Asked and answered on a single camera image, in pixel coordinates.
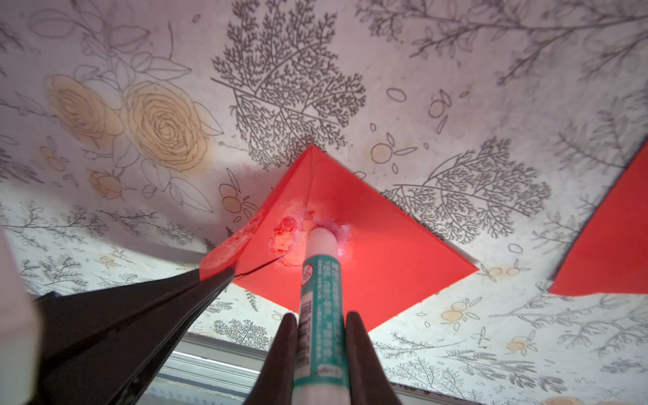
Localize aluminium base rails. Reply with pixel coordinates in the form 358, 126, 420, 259
136, 331, 482, 405

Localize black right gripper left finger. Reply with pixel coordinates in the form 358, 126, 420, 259
243, 313, 298, 405

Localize green white glue stick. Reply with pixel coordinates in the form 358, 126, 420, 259
291, 228, 350, 404

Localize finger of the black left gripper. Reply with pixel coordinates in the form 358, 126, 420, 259
31, 268, 235, 404

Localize red envelope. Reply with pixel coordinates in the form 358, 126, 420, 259
549, 145, 647, 297
199, 147, 476, 329

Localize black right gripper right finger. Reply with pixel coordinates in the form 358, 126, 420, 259
345, 312, 402, 405

